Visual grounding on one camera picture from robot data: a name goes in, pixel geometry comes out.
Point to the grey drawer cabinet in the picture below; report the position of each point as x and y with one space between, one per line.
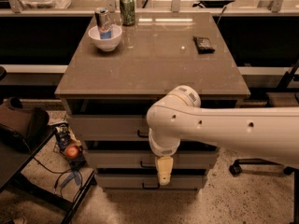
154 56

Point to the black office chair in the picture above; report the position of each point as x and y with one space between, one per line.
235 169

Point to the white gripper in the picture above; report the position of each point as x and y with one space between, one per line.
163 150

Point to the black side table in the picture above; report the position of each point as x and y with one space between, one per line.
12 162

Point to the black snack packet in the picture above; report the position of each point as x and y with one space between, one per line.
203 45

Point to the white ceramic bowl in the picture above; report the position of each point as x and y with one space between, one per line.
106 44

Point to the brown bag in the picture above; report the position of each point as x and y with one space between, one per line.
21 127

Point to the red apple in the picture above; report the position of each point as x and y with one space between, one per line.
71 152

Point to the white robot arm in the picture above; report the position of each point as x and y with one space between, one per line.
271 134

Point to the silver blue can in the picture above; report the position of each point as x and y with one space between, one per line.
103 22

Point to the green soda can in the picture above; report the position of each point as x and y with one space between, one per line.
127 8

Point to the grey drawer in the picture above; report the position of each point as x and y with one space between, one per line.
149 182
137 159
109 127

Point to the grey middle drawer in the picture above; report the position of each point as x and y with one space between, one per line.
137 159

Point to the grey top drawer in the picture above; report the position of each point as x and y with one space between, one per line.
109 127

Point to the grey bottom drawer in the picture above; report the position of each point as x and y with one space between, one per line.
149 182

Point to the blue chip bag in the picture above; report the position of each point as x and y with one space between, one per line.
62 136

